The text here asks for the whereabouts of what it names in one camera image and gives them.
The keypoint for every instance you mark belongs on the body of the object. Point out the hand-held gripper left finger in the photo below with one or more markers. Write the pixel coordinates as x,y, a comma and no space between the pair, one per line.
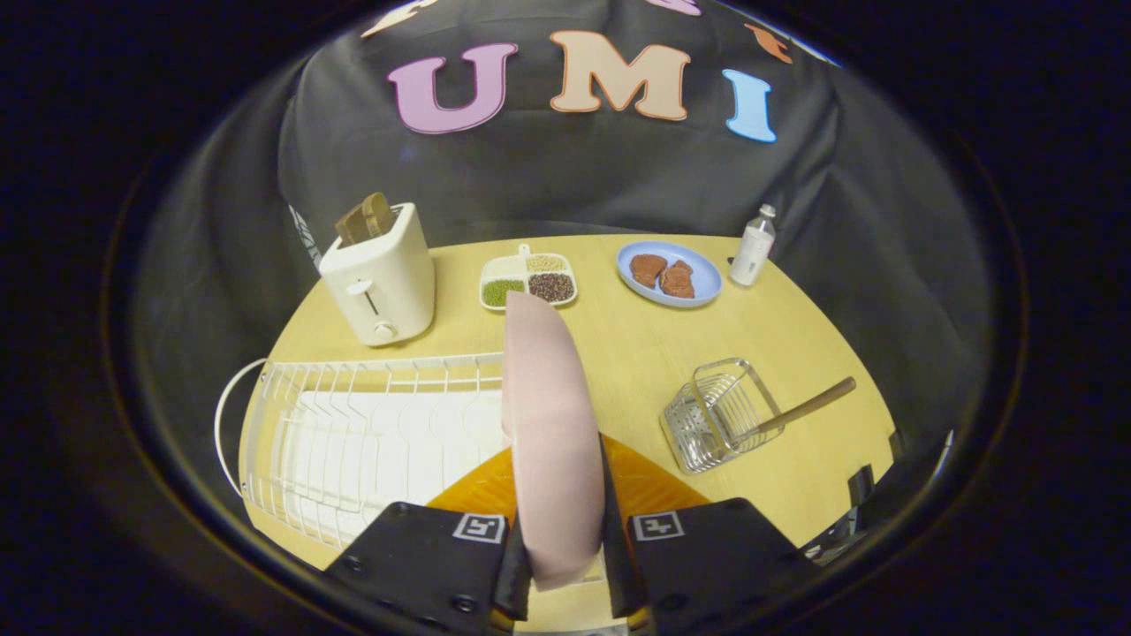
424,565

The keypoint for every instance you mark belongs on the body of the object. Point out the blue plate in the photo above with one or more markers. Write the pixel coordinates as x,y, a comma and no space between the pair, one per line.
669,273

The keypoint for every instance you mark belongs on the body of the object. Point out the white divided dish of beans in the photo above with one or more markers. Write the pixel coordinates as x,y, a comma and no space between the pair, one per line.
528,279

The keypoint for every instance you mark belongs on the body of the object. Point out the black stand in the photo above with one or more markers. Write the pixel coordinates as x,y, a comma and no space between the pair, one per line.
861,508

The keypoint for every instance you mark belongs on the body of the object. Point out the small white bottle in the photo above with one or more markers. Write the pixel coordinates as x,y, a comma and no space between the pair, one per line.
753,247

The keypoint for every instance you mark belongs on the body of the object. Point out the pink plate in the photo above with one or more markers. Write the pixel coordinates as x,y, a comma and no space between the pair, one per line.
552,433

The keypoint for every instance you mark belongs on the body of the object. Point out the cream white toaster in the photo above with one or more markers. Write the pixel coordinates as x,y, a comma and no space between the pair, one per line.
380,283

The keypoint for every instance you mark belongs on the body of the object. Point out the brown meat piece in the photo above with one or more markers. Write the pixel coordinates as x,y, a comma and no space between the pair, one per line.
648,268
678,279

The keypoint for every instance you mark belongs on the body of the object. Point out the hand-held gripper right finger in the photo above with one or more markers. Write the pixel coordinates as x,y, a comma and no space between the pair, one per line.
707,556

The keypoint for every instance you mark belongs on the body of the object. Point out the brown toast slice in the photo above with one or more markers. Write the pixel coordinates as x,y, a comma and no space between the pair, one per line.
365,219

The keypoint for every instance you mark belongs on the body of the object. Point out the black backdrop cloth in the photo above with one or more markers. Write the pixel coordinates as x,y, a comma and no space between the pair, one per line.
574,168

